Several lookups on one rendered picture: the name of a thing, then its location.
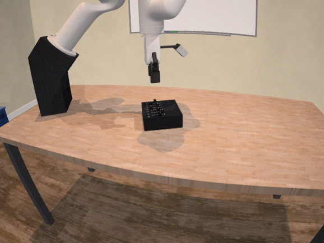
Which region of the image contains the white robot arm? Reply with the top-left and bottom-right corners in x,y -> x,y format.
47,0 -> 189,58

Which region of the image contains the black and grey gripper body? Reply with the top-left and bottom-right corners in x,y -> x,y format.
141,34 -> 163,65

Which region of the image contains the black lighting desk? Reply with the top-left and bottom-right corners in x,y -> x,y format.
141,99 -> 183,131

